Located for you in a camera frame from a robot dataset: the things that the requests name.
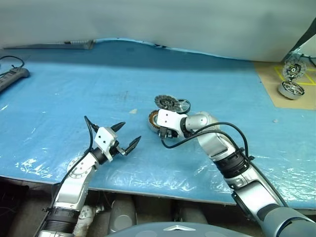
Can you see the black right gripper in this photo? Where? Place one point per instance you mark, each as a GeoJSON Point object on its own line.
{"type": "Point", "coordinates": [166, 133]}

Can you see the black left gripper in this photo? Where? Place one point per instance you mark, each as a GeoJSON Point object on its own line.
{"type": "Point", "coordinates": [116, 148]}

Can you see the grey motor housing copper windings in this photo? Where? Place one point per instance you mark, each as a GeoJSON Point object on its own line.
{"type": "Point", "coordinates": [152, 121]}

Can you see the silver spoked rotor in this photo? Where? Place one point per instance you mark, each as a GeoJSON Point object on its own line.
{"type": "Point", "coordinates": [184, 105]}
{"type": "Point", "coordinates": [293, 87]}

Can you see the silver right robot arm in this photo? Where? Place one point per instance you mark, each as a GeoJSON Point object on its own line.
{"type": "Point", "coordinates": [214, 140]}

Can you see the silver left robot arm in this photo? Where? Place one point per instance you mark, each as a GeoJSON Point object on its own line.
{"type": "Point", "coordinates": [71, 182]}

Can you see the grey motor housing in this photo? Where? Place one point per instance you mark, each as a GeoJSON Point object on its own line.
{"type": "Point", "coordinates": [283, 91]}

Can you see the small tan scrap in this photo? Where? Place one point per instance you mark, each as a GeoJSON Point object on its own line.
{"type": "Point", "coordinates": [133, 111]}

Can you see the blue plastic table mat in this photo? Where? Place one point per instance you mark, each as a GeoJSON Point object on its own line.
{"type": "Point", "coordinates": [98, 86]}

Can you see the dark rounded shape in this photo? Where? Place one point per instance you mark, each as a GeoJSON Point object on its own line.
{"type": "Point", "coordinates": [122, 214]}

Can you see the white lumpy object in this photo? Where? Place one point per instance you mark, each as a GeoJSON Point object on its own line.
{"type": "Point", "coordinates": [87, 217]}

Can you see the grey robot torso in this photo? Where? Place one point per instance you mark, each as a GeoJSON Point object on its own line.
{"type": "Point", "coordinates": [172, 229]}

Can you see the brown cardboard sheet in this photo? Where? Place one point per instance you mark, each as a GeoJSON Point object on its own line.
{"type": "Point", "coordinates": [269, 84]}

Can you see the dark grey power strip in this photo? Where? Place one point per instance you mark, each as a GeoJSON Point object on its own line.
{"type": "Point", "coordinates": [12, 75]}

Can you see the black stand leg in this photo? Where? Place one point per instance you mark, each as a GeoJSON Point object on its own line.
{"type": "Point", "coordinates": [304, 34]}

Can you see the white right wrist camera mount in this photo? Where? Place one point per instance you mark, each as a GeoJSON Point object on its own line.
{"type": "Point", "coordinates": [170, 118]}

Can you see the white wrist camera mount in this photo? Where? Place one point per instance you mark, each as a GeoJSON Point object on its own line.
{"type": "Point", "coordinates": [170, 118]}
{"type": "Point", "coordinates": [103, 138]}

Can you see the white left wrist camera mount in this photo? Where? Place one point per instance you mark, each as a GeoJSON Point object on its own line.
{"type": "Point", "coordinates": [103, 138]}

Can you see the grey metal rail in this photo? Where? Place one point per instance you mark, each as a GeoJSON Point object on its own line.
{"type": "Point", "coordinates": [49, 45]}

